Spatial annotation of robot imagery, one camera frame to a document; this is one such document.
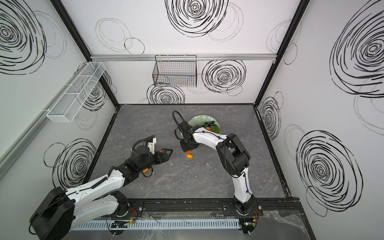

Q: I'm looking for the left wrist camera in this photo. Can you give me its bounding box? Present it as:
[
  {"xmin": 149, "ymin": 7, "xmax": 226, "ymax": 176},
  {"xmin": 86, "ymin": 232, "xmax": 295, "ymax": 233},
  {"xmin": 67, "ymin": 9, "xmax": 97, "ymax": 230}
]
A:
[{"xmin": 146, "ymin": 136, "xmax": 157, "ymax": 155}]

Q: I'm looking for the white slotted cable duct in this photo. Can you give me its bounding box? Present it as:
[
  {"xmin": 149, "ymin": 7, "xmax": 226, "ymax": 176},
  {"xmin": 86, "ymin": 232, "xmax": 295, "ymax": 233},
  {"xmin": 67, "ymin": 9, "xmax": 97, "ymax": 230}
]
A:
[{"xmin": 74, "ymin": 219, "xmax": 241, "ymax": 231}]

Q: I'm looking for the green wavy fruit bowl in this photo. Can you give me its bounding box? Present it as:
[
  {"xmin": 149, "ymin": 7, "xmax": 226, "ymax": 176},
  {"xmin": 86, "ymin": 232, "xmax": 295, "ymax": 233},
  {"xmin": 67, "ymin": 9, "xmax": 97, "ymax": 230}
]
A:
[{"xmin": 188, "ymin": 115, "xmax": 220, "ymax": 127}]

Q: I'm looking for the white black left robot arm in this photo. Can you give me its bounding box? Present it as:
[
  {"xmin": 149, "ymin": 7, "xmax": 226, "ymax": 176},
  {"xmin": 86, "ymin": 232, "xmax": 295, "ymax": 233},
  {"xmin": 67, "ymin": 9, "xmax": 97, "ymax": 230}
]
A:
[{"xmin": 29, "ymin": 146, "xmax": 173, "ymax": 240}]

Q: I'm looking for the dark fake grape bunch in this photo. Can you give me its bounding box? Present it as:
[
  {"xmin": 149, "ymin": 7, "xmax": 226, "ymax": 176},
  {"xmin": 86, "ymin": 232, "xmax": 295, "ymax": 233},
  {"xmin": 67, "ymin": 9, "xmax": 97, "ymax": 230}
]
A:
[{"xmin": 203, "ymin": 121, "xmax": 220, "ymax": 134}]

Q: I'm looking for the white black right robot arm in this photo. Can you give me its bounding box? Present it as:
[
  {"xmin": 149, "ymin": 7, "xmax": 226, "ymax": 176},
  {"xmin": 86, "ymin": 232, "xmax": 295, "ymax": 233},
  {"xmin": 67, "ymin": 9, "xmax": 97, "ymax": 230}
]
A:
[{"xmin": 175, "ymin": 121, "xmax": 254, "ymax": 215}]

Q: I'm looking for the white mesh wall shelf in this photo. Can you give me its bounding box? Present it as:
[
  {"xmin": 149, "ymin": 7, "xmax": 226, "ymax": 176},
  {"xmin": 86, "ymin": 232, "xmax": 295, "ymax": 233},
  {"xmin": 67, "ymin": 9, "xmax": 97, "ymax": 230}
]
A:
[{"xmin": 46, "ymin": 62, "xmax": 106, "ymax": 123}]

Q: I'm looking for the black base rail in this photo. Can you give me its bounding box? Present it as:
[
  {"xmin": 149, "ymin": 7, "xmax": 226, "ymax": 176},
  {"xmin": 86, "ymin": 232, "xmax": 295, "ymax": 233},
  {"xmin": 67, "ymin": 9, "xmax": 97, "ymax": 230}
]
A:
[{"xmin": 100, "ymin": 198, "xmax": 302, "ymax": 218}]

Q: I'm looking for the black wire wall basket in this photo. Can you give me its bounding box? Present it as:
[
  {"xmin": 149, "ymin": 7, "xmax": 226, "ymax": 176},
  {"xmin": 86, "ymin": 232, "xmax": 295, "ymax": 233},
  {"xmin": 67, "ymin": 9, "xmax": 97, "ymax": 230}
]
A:
[{"xmin": 152, "ymin": 55, "xmax": 198, "ymax": 88}]

